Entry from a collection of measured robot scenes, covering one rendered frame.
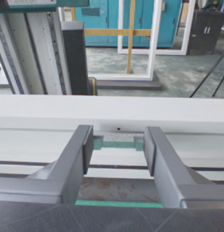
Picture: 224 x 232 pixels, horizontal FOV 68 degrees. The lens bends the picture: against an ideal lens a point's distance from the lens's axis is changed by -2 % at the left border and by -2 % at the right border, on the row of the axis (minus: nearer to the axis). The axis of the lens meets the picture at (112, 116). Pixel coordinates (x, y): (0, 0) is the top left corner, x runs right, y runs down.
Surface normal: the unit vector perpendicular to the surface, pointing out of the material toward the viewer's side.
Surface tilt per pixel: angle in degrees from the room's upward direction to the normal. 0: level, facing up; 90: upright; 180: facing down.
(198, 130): 90
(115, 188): 0
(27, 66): 90
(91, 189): 0
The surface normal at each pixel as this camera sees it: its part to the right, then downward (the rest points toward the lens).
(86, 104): 0.00, -0.79
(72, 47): 0.11, 0.61
